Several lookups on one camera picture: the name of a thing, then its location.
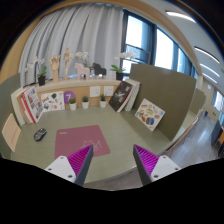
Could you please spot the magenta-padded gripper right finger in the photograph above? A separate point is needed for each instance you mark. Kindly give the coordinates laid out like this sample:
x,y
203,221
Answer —
x,y
163,166

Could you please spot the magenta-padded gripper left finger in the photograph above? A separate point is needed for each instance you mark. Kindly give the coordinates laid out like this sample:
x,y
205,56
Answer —
x,y
62,166

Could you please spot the dark grey computer mouse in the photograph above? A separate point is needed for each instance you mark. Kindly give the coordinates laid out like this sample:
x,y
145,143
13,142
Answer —
x,y
40,134

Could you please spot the maroon pink mouse pad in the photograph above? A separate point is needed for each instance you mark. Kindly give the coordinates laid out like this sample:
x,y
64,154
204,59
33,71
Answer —
x,y
76,140

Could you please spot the colourful sticker card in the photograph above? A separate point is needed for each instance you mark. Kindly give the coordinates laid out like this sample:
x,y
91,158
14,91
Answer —
x,y
150,115

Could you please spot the white sticker sheet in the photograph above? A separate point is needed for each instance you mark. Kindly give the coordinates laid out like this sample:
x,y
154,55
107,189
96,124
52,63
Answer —
x,y
52,101

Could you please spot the brown kraft book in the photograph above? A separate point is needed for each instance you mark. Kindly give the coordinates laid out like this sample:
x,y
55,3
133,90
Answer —
x,y
22,110

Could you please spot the red spined photo book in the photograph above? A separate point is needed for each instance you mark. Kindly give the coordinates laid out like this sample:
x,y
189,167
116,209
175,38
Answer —
x,y
33,103

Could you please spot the purple round number sign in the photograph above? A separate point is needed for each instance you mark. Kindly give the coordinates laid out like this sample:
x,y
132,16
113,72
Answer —
x,y
69,96

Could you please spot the green desk divider panel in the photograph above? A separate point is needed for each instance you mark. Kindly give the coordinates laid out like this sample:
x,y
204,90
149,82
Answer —
x,y
163,90
6,100

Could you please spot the thick white book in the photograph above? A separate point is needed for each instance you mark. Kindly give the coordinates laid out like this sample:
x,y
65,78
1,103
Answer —
x,y
16,103

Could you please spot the black cover book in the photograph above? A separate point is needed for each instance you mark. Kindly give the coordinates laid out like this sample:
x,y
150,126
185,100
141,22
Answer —
x,y
120,95

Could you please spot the light wood desk shelf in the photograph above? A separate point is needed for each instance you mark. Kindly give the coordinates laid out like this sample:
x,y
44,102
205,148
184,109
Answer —
x,y
80,83

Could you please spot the pink horse figurine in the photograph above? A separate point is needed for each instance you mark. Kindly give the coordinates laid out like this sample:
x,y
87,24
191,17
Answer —
x,y
81,70

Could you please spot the wooden hand model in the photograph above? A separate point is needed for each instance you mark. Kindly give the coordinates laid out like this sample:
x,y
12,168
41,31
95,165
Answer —
x,y
55,66

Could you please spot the black horse figurine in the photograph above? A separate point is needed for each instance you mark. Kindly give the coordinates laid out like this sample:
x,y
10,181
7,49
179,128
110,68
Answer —
x,y
99,70

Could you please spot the wooden artist mannequin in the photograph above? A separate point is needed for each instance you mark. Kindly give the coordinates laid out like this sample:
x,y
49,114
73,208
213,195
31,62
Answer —
x,y
67,56

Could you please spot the dark framed window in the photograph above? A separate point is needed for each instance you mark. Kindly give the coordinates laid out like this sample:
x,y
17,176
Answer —
x,y
163,50

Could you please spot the ceiling lights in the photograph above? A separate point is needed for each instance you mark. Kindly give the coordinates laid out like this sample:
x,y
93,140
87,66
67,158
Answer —
x,y
206,55

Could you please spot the light grey curtain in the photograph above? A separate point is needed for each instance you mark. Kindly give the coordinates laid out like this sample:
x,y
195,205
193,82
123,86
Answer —
x,y
83,30

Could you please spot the white wall socket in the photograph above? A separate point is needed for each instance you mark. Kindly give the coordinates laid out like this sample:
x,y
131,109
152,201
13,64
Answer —
x,y
95,91
108,91

